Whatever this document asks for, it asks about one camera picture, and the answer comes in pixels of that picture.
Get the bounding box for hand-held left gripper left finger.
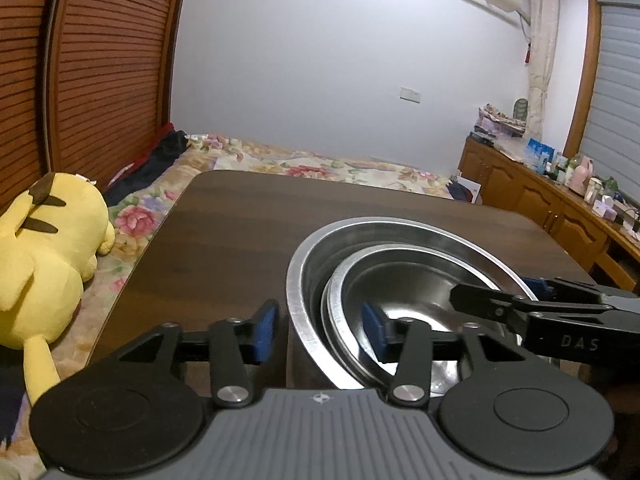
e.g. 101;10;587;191
117;300;280;409

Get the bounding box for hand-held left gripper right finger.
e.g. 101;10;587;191
362;301;538;409

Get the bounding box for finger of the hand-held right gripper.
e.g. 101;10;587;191
449;284;608;333
527;277;640;306

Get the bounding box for deep straight-sided steel bowl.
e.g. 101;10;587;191
321;246;526;391

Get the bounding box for small rounded steel bowl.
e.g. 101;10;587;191
345;259;521;396

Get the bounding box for large stainless steel bowl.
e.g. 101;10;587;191
286;216;540;391

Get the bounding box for wooden cabinet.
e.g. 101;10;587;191
457;137;640;296

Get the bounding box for white paper card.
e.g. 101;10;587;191
457;176;483;205

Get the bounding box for pink thermos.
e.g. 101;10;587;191
570;156;596;196

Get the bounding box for blue box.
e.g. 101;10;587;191
525;138;556;173

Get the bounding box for floral blanket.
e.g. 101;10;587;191
0;132;481;480

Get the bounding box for grey window blind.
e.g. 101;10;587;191
580;0;640;206

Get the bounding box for dark garment with red trim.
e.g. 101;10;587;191
105;122;191;206

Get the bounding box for yellow plush toy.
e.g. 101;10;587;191
0;171;117;406

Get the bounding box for cream patterned curtain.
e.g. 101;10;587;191
525;0;561;136

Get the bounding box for louvered wooden wardrobe door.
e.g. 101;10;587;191
47;0;193;191
0;0;66;211

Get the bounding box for wooden window frame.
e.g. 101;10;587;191
562;0;606;161

